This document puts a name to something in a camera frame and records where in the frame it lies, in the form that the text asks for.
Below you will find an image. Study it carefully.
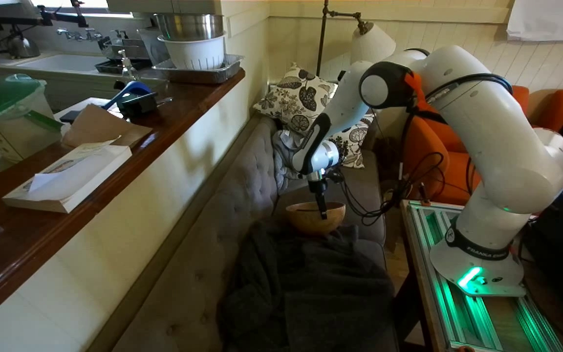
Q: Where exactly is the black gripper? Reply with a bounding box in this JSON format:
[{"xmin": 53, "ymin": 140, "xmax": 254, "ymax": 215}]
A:
[{"xmin": 305, "ymin": 166, "xmax": 330, "ymax": 221}]

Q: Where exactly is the large wooden bowl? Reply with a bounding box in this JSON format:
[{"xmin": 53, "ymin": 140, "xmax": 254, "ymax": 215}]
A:
[{"xmin": 285, "ymin": 199, "xmax": 348, "ymax": 236}]

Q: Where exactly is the white ceramic bowl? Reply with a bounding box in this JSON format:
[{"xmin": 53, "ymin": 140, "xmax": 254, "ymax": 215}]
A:
[{"xmin": 156, "ymin": 33, "xmax": 229, "ymax": 70}]

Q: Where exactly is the dark wooden shelf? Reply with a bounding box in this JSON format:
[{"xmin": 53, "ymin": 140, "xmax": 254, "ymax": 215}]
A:
[{"xmin": 0, "ymin": 66, "xmax": 248, "ymax": 334}]

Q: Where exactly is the floral patterned throw pillow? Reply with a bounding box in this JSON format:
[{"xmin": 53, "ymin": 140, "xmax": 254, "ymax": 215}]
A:
[
  {"xmin": 328, "ymin": 109, "xmax": 377, "ymax": 172},
  {"xmin": 252, "ymin": 64, "xmax": 338, "ymax": 135}
]

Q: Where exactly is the dark grey blanket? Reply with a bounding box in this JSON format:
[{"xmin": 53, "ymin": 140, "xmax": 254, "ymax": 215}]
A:
[{"xmin": 219, "ymin": 221, "xmax": 401, "ymax": 352}]

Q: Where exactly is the grey tufted sofa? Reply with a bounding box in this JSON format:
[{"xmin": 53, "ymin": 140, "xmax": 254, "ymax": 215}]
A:
[{"xmin": 88, "ymin": 113, "xmax": 401, "ymax": 352}]

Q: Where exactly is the orange armchair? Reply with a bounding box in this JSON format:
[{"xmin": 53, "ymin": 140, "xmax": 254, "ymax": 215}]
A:
[{"xmin": 397, "ymin": 84, "xmax": 563, "ymax": 207}]

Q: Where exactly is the metal baking tray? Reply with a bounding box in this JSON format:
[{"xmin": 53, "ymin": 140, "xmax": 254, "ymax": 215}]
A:
[{"xmin": 152, "ymin": 54, "xmax": 242, "ymax": 86}]

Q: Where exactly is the white shade floor lamp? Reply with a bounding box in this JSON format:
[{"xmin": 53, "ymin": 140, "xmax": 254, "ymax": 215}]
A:
[{"xmin": 313, "ymin": 0, "xmax": 399, "ymax": 80}]

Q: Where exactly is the black blue tabletop object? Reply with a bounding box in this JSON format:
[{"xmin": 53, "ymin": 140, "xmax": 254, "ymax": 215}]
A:
[{"xmin": 111, "ymin": 78, "xmax": 160, "ymax": 123}]

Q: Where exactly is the stainless steel pot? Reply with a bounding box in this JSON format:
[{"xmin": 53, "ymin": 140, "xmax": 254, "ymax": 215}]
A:
[{"xmin": 152, "ymin": 11, "xmax": 227, "ymax": 43}]

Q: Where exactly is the small glass bottle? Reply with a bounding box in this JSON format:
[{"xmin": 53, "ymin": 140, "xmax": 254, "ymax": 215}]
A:
[{"xmin": 119, "ymin": 47, "xmax": 137, "ymax": 84}]

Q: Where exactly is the white flat box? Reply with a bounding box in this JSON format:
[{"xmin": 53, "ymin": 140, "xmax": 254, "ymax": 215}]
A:
[{"xmin": 2, "ymin": 140, "xmax": 133, "ymax": 215}]

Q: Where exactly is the white kitchen counter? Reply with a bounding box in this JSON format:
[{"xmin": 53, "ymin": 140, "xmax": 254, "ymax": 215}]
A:
[{"xmin": 0, "ymin": 50, "xmax": 166, "ymax": 113}]

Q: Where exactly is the dark kettle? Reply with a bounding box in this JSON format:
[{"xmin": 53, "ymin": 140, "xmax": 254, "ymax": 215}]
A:
[{"xmin": 8, "ymin": 29, "xmax": 43, "ymax": 60}]

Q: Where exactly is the plastic storage bin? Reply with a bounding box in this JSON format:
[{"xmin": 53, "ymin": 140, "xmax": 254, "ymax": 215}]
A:
[{"xmin": 0, "ymin": 76, "xmax": 62, "ymax": 164}]

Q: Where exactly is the orange cable clip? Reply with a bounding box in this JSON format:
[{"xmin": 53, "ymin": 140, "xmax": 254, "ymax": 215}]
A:
[{"xmin": 405, "ymin": 68, "xmax": 426, "ymax": 99}]

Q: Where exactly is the aluminium frame robot table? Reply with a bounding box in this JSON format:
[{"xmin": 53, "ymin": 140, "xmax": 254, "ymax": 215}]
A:
[{"xmin": 401, "ymin": 197, "xmax": 563, "ymax": 352}]

